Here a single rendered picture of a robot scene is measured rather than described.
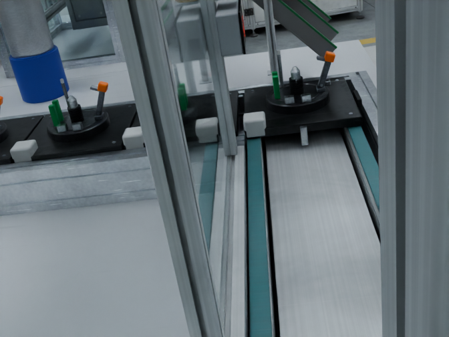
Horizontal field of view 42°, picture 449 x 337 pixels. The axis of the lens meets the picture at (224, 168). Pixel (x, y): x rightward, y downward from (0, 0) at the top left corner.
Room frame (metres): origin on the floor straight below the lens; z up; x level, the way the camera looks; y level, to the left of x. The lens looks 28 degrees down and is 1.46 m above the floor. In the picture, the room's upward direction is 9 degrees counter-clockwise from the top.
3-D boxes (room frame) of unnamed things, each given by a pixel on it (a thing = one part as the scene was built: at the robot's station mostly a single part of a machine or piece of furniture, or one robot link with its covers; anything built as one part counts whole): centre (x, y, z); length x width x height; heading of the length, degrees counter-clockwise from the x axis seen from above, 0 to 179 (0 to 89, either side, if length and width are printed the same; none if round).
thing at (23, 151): (1.24, 0.31, 1.01); 0.24 x 0.24 x 0.13; 84
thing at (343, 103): (1.19, -0.18, 0.96); 0.24 x 0.24 x 0.02; 84
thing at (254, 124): (1.10, -0.08, 0.97); 0.05 x 0.05 x 0.04; 84
